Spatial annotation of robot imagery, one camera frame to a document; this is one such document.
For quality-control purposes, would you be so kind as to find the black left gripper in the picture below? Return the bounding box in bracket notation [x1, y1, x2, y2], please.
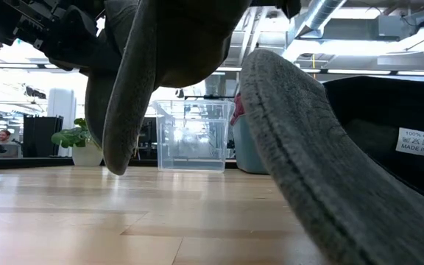
[0, 0, 121, 77]

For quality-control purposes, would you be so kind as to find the dark grey corduroy cap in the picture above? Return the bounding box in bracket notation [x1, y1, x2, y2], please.
[239, 49, 424, 265]
[84, 0, 253, 177]

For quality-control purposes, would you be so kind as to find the maroon corduroy cap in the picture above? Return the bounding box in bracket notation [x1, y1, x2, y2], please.
[230, 92, 247, 127]

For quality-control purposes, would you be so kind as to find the black cabinet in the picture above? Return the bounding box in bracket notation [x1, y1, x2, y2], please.
[23, 116, 65, 158]

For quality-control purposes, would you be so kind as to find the green plant in white pot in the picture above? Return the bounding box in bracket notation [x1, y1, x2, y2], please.
[51, 117, 105, 167]

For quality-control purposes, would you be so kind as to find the black computer monitor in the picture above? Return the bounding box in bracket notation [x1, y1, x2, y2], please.
[140, 117, 158, 159]

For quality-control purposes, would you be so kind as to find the person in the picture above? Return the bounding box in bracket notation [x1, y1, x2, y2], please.
[0, 129, 24, 158]

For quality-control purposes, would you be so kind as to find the clear plastic bin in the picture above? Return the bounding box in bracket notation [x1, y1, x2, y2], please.
[154, 99, 236, 173]

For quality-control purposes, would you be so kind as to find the teal plastic bin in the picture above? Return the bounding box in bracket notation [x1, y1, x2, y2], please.
[232, 113, 271, 175]

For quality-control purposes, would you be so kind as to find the black aluminium rig frame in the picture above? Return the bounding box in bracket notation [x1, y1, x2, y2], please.
[0, 157, 239, 171]

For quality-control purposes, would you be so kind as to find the silver round ventilation duct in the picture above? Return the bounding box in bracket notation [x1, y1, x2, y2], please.
[300, 0, 347, 34]

